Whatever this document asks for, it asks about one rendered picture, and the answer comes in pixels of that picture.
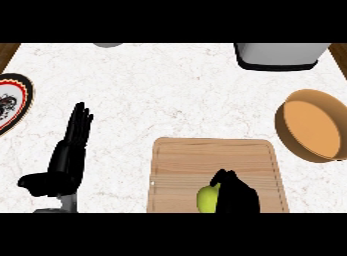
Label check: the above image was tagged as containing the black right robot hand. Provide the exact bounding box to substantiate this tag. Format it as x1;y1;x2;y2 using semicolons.
208;168;261;214

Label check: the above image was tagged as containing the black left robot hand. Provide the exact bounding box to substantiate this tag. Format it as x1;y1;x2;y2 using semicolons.
16;101;94;198

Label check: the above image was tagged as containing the green pear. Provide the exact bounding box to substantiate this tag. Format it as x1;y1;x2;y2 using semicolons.
195;182;223;214

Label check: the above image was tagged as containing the pale wooden cutting board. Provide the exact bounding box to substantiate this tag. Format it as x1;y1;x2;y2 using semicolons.
144;136;291;214

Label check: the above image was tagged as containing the decorated plate with red rim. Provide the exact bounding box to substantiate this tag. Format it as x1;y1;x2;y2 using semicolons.
0;72;35;144

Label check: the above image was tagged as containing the small grey object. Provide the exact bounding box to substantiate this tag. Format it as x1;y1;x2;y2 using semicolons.
91;43;124;49

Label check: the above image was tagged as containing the pale grey appliance black base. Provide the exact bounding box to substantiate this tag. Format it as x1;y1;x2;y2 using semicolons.
232;43;332;72

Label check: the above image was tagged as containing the orange pot with black handle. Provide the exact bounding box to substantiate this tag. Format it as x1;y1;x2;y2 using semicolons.
273;88;347;164

